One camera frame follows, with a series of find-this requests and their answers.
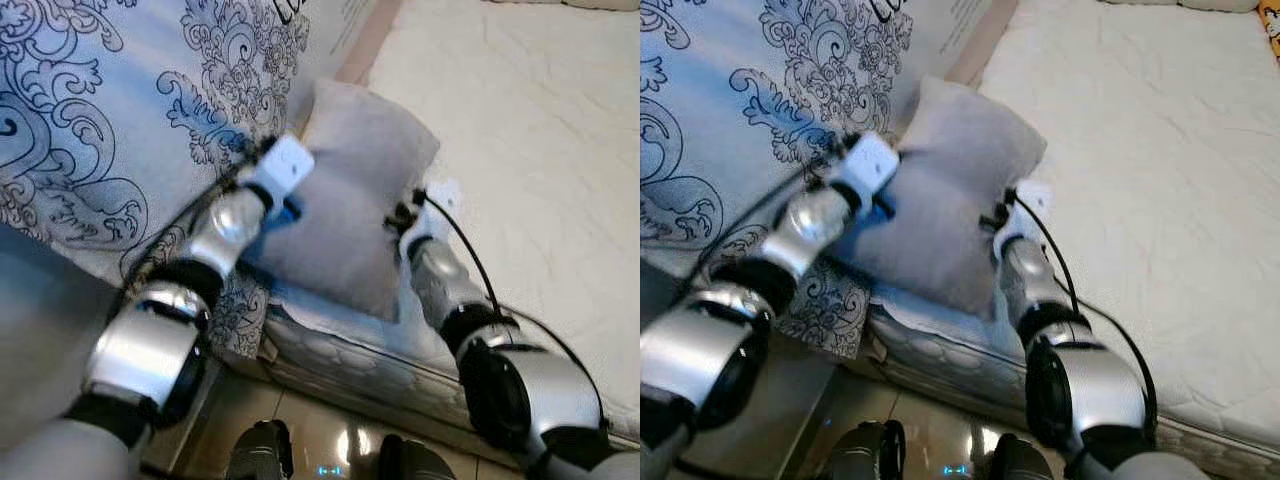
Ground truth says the white quilted mattress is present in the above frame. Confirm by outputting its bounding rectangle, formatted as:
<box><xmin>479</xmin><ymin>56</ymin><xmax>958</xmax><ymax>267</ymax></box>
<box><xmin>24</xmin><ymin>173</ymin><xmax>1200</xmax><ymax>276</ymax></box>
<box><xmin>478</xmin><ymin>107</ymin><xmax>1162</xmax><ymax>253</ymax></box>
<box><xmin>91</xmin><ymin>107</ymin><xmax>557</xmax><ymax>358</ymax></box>
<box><xmin>260</xmin><ymin>0</ymin><xmax>641</xmax><ymax>446</ymax></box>
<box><xmin>865</xmin><ymin>0</ymin><xmax>1280</xmax><ymax>451</ymax></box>

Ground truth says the dark right robot leg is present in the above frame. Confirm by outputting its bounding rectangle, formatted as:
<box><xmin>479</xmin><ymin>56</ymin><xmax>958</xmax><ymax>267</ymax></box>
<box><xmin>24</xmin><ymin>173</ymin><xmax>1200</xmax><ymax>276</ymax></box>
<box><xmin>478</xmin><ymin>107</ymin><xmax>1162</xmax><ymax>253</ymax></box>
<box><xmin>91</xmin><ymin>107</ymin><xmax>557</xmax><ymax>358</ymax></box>
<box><xmin>378</xmin><ymin>435</ymin><xmax>461</xmax><ymax>480</ymax></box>
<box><xmin>990</xmin><ymin>432</ymin><xmax>1061</xmax><ymax>480</ymax></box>

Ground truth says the dark robot leg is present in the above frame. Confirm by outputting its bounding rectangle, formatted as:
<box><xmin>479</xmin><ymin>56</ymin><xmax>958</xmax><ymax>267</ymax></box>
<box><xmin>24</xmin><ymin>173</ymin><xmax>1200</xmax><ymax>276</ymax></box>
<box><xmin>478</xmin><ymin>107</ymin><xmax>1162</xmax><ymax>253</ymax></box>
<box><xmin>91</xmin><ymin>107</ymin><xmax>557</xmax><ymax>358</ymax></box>
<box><xmin>990</xmin><ymin>432</ymin><xmax>1061</xmax><ymax>480</ymax></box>
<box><xmin>378</xmin><ymin>435</ymin><xmax>461</xmax><ymax>480</ymax></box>
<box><xmin>825</xmin><ymin>420</ymin><xmax>906</xmax><ymax>480</ymax></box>
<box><xmin>225</xmin><ymin>420</ymin><xmax>296</xmax><ymax>480</ymax></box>

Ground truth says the dark left robot leg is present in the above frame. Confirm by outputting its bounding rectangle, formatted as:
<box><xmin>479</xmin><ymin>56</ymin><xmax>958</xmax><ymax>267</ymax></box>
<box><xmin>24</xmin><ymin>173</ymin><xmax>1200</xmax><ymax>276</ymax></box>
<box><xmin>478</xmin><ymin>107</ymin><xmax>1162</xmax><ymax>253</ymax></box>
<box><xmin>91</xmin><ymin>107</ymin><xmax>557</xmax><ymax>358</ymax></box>
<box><xmin>225</xmin><ymin>420</ymin><xmax>296</xmax><ymax>480</ymax></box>
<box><xmin>825</xmin><ymin>420</ymin><xmax>906</xmax><ymax>480</ymax></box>

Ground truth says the grey floral printed mattress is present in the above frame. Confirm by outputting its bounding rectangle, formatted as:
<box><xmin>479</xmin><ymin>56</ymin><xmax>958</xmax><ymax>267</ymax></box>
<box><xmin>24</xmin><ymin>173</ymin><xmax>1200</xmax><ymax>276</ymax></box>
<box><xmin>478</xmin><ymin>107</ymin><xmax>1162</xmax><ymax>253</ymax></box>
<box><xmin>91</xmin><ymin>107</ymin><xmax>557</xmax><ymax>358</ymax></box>
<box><xmin>640</xmin><ymin>0</ymin><xmax>1001</xmax><ymax>361</ymax></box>
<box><xmin>0</xmin><ymin>0</ymin><xmax>401</xmax><ymax>361</ymax></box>

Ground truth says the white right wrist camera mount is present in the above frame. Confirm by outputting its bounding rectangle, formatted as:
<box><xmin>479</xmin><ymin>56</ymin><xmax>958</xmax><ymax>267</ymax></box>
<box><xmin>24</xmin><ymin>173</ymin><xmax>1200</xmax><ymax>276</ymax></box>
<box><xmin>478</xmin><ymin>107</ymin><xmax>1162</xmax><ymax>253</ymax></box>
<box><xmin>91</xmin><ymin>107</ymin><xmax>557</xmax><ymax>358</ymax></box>
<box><xmin>992</xmin><ymin>180</ymin><xmax>1053</xmax><ymax>263</ymax></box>
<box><xmin>400</xmin><ymin>180</ymin><xmax>463</xmax><ymax>263</ymax></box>

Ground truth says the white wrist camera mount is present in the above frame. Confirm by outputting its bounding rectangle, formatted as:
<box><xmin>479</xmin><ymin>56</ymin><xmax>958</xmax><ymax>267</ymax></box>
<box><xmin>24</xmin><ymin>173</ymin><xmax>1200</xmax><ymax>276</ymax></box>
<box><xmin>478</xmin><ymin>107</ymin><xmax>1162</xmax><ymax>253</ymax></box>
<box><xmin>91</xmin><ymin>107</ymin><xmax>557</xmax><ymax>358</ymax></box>
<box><xmin>400</xmin><ymin>180</ymin><xmax>463</xmax><ymax>263</ymax></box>
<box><xmin>992</xmin><ymin>180</ymin><xmax>1053</xmax><ymax>263</ymax></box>
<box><xmin>830</xmin><ymin>130</ymin><xmax>901</xmax><ymax>196</ymax></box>
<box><xmin>240</xmin><ymin>133</ymin><xmax>314</xmax><ymax>201</ymax></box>

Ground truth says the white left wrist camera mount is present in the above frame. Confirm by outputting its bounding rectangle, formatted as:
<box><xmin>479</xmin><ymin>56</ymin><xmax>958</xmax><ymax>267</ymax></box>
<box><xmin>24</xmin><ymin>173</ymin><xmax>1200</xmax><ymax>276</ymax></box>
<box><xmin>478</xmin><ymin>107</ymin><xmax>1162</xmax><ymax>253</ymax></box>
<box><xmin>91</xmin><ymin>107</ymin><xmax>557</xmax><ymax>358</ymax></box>
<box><xmin>240</xmin><ymin>133</ymin><xmax>314</xmax><ymax>201</ymax></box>
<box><xmin>830</xmin><ymin>130</ymin><xmax>901</xmax><ymax>196</ymax></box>

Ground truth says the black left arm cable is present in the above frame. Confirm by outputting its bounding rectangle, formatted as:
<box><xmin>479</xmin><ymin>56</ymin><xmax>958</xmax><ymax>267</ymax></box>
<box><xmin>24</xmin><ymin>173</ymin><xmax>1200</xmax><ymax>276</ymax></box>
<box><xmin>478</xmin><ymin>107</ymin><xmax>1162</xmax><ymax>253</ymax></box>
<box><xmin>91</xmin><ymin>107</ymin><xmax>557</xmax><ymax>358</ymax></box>
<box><xmin>700</xmin><ymin>135</ymin><xmax>861</xmax><ymax>291</ymax></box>
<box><xmin>120</xmin><ymin>135</ymin><xmax>281</xmax><ymax>291</ymax></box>

